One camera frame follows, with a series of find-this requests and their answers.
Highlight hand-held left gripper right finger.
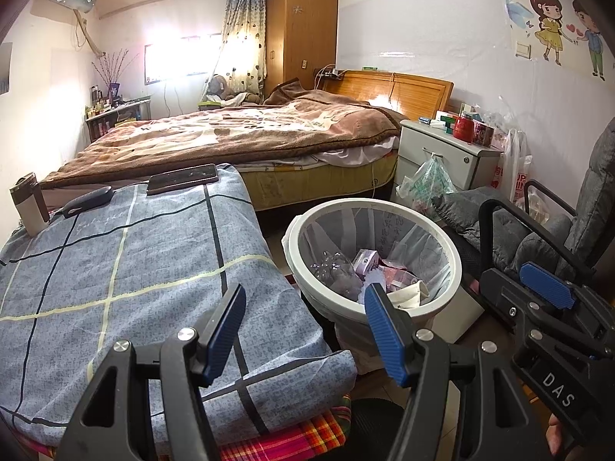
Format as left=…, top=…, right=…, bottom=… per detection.
left=364, top=283, right=553, bottom=461

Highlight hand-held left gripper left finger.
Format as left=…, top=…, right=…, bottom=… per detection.
left=57, top=283, right=247, bottom=461

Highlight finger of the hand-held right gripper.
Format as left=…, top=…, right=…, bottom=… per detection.
left=520, top=262, right=611, bottom=342
left=479, top=268, right=544, bottom=342

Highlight floral paper cup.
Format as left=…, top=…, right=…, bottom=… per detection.
left=387, top=281, right=433, bottom=309

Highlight white round waste bin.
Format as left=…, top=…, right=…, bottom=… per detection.
left=283, top=199, right=463, bottom=375

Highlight pink white milk carton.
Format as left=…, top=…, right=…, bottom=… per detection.
left=379, top=266, right=419, bottom=294

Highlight small lavender drink carton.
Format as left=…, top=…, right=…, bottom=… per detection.
left=352, top=248, right=385, bottom=277

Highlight person's right hand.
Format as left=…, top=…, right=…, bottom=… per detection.
left=545, top=415, right=580, bottom=461

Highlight grey padded armchair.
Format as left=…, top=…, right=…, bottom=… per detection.
left=432, top=118, right=615, bottom=327

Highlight black mesh chair back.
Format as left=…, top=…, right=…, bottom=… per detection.
left=346, top=398, right=409, bottom=461

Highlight blue checked table cloth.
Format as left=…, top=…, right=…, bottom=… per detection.
left=0, top=163, right=359, bottom=457

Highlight white red plastic bag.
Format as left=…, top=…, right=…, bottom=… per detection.
left=490, top=127, right=534, bottom=207

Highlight red plaid cloth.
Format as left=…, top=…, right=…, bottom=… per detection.
left=36, top=394, right=354, bottom=461

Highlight green printed plastic bag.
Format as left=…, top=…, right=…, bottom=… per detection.
left=395, top=154, right=459, bottom=217

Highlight white nightstand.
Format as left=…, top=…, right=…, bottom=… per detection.
left=395, top=119, right=503, bottom=197

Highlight black tablet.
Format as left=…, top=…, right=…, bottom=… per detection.
left=146, top=163, right=219, bottom=196

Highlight red jar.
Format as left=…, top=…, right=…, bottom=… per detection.
left=453, top=114, right=476, bottom=142

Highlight white bed sheet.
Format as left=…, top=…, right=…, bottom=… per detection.
left=312, top=137, right=399, bottom=166

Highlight dark blue glasses case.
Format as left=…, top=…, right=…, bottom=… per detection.
left=61, top=186, right=115, bottom=218

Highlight brown printed blanket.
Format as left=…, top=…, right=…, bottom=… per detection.
left=38, top=77, right=403, bottom=190

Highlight wooden bed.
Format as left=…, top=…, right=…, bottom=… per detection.
left=38, top=70, right=455, bottom=212

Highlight white brown thermos cup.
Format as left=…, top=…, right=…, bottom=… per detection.
left=10, top=171, right=50, bottom=237

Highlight cluttered small desk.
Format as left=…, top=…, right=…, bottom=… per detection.
left=85, top=96, right=152, bottom=142

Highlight brown teddy bear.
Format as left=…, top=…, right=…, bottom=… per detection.
left=204, top=74, right=263, bottom=106

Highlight window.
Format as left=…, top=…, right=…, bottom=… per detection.
left=144, top=33, right=224, bottom=82

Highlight vase of dry branches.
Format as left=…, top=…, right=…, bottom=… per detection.
left=92, top=48, right=140, bottom=82

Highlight wooden wardrobe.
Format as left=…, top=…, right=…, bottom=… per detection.
left=265, top=0, right=339, bottom=94

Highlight patterned curtain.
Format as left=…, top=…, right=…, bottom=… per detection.
left=211, top=0, right=267, bottom=92

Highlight air conditioner pipe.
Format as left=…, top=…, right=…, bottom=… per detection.
left=74, top=10, right=106, bottom=56

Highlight cartoon wall stickers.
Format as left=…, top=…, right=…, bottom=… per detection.
left=437, top=0, right=615, bottom=80

